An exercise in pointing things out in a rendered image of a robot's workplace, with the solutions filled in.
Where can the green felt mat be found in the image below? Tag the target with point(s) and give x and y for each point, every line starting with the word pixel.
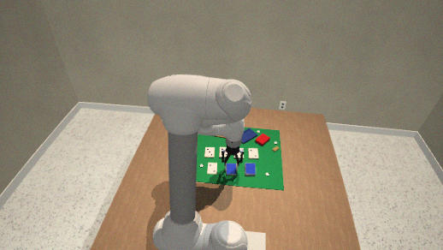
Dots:
pixel 268 162

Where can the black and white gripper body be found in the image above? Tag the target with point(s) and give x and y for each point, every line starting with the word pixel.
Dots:
pixel 232 150

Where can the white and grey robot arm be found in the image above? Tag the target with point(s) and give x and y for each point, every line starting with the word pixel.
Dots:
pixel 190 105

